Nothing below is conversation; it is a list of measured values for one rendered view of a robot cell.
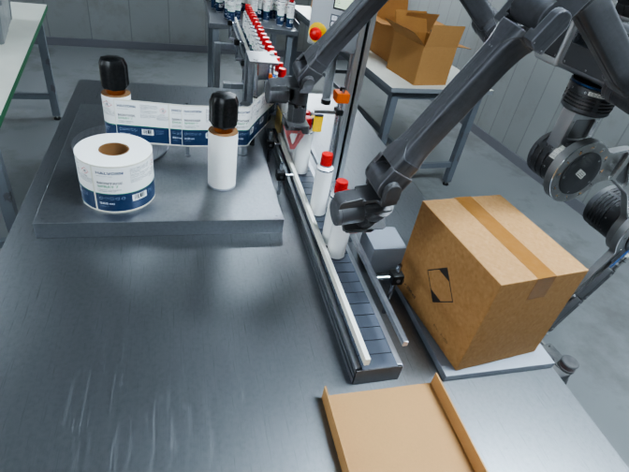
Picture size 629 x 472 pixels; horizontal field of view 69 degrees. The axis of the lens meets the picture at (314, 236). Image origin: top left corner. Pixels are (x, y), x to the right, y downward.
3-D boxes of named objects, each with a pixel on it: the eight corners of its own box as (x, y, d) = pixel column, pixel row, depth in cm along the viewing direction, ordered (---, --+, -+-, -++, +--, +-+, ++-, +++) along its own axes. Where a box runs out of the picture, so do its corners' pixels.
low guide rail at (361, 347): (277, 137, 177) (277, 132, 176) (280, 137, 178) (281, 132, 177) (363, 365, 96) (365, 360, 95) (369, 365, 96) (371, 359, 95)
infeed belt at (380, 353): (256, 95, 224) (257, 87, 222) (273, 96, 226) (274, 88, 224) (358, 381, 99) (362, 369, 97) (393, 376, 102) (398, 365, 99)
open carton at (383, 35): (351, 46, 350) (360, -8, 328) (409, 50, 370) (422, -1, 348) (377, 66, 318) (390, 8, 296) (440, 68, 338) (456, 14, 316)
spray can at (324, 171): (307, 208, 144) (316, 149, 131) (323, 208, 145) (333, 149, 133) (311, 217, 140) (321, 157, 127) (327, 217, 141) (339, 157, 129)
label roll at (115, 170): (110, 169, 144) (104, 126, 136) (168, 186, 141) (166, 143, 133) (65, 200, 128) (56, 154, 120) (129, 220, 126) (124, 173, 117)
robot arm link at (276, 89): (315, 79, 127) (308, 59, 131) (276, 77, 123) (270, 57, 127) (306, 111, 136) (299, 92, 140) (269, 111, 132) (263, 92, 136)
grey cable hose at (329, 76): (319, 100, 165) (329, 40, 153) (329, 101, 166) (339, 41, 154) (321, 105, 162) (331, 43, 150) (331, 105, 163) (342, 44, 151)
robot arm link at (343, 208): (404, 184, 88) (386, 159, 94) (349, 192, 85) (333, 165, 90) (390, 229, 96) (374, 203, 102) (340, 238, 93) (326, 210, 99)
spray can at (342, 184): (318, 237, 132) (330, 175, 120) (335, 236, 134) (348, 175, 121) (323, 248, 128) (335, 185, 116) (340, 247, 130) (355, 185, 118)
